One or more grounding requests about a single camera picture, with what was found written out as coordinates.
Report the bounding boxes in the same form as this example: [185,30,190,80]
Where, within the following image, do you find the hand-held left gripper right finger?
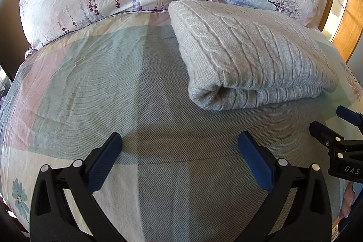
[238,131,341,242]

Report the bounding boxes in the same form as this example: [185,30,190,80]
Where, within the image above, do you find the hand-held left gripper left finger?
[29,132,127,242]

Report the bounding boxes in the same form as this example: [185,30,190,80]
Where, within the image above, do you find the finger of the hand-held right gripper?
[309,121,363,164]
[336,105,363,127]

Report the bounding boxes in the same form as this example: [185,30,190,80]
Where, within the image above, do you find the grey cable knit sweater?
[168,0,340,113]

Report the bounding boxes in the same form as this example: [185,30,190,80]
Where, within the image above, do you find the person's right hand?
[341,183,358,219]

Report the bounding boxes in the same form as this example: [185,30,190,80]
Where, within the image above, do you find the pastel checked bed cover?
[0,10,363,242]

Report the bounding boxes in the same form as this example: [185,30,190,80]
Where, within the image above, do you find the wooden headboard cabinet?
[317,0,363,63]

